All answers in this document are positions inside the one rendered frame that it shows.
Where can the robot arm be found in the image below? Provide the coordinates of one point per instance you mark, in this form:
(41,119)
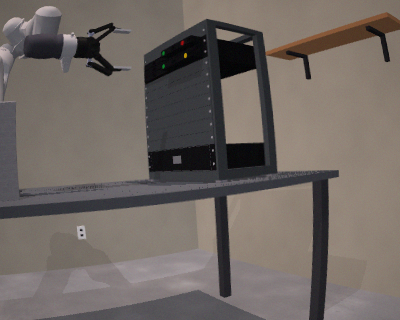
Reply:
(36,45)

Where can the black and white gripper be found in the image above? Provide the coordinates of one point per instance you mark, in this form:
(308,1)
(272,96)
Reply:
(90,47)

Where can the dark grey server rack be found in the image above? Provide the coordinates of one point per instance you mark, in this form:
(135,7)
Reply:
(185,98)

